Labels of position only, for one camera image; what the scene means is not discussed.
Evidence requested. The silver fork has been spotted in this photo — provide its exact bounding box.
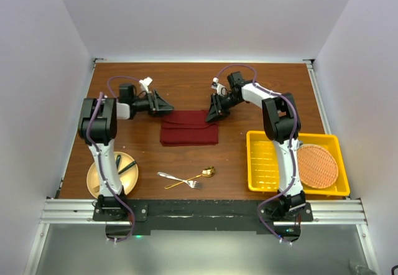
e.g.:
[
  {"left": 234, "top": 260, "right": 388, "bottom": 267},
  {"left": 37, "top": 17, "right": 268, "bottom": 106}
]
[{"left": 157, "top": 172, "right": 203, "bottom": 190}]

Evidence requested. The aluminium rail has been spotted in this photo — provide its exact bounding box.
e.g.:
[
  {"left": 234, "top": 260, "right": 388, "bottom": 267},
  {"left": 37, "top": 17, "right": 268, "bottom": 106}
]
[
  {"left": 39, "top": 199, "right": 368, "bottom": 225},
  {"left": 303, "top": 60, "right": 331, "bottom": 134}
]

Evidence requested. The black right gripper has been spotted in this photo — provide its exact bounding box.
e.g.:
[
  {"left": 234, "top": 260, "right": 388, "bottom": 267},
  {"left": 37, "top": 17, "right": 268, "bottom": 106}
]
[{"left": 206, "top": 93, "right": 243, "bottom": 123}]

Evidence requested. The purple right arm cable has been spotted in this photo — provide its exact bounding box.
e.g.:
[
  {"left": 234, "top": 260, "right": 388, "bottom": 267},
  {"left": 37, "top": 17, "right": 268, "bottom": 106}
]
[{"left": 214, "top": 63, "right": 301, "bottom": 245}]

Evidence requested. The green handled gold utensil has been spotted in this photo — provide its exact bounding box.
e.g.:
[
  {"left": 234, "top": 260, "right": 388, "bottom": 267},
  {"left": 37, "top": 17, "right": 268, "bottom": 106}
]
[
  {"left": 116, "top": 154, "right": 121, "bottom": 169},
  {"left": 118, "top": 161, "right": 136, "bottom": 175}
]

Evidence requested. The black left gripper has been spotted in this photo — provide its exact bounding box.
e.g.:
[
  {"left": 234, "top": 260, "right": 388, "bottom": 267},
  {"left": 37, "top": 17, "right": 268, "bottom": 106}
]
[{"left": 131, "top": 88, "right": 174, "bottom": 118}]

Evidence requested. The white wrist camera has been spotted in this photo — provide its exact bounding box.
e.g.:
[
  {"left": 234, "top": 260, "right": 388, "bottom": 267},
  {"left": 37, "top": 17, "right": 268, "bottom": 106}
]
[
  {"left": 211, "top": 77, "right": 228, "bottom": 96},
  {"left": 139, "top": 77, "right": 153, "bottom": 93}
]

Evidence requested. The aluminium right side rail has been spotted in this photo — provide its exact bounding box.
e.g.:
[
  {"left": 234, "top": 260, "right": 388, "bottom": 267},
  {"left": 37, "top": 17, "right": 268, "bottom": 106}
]
[{"left": 303, "top": 60, "right": 331, "bottom": 134}]

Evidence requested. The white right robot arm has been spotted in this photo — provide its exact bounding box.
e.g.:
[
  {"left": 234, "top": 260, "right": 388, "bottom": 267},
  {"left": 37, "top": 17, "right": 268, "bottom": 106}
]
[{"left": 206, "top": 72, "right": 306, "bottom": 221}]

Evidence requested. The gold spoon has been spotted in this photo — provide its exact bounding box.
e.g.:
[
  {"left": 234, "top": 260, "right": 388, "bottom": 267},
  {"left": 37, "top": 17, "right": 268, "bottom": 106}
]
[{"left": 164, "top": 165, "right": 216, "bottom": 190}]

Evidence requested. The yellow plastic tray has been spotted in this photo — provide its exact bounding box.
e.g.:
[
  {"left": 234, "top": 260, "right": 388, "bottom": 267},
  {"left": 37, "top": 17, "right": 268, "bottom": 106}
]
[{"left": 246, "top": 131, "right": 351, "bottom": 197}]

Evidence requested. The aluminium front rail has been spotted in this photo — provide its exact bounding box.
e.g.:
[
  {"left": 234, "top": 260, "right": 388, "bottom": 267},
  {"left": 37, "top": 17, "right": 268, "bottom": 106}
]
[{"left": 39, "top": 199, "right": 368, "bottom": 225}]

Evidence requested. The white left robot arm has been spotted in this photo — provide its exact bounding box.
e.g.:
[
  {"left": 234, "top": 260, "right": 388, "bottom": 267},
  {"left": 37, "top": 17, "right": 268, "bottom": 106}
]
[{"left": 78, "top": 80, "right": 174, "bottom": 220}]

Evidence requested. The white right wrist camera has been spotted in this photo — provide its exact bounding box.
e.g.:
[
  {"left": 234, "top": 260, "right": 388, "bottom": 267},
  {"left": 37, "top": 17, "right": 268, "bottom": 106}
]
[{"left": 211, "top": 77, "right": 228, "bottom": 96}]

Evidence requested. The dark red cloth napkin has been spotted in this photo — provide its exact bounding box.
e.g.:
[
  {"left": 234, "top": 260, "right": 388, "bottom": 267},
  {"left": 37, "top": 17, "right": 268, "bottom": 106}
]
[{"left": 160, "top": 110, "right": 219, "bottom": 146}]

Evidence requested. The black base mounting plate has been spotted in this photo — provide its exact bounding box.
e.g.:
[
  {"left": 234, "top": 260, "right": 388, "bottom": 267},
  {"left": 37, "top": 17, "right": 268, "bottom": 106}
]
[{"left": 92, "top": 199, "right": 314, "bottom": 241}]

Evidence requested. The orange woven round mat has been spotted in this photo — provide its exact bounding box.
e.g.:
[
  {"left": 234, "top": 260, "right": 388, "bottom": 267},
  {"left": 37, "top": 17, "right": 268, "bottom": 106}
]
[{"left": 297, "top": 144, "right": 338, "bottom": 189}]

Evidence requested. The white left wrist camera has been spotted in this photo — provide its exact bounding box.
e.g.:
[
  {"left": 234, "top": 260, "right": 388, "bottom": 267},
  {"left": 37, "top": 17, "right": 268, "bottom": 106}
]
[{"left": 139, "top": 77, "right": 153, "bottom": 93}]

